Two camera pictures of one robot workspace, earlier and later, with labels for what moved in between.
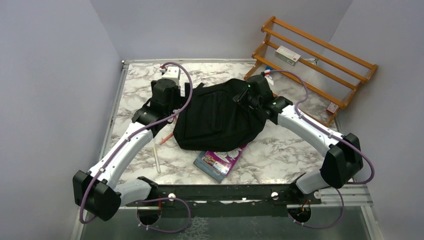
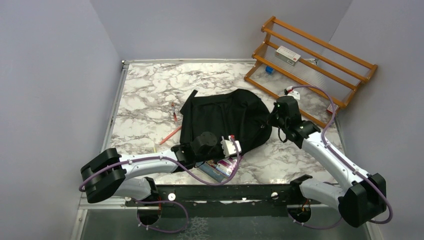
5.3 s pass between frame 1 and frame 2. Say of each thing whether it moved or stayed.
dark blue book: stayed
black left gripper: moved
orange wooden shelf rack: stayed
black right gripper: moved
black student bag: moved
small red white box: stayed
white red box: stayed
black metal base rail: stayed
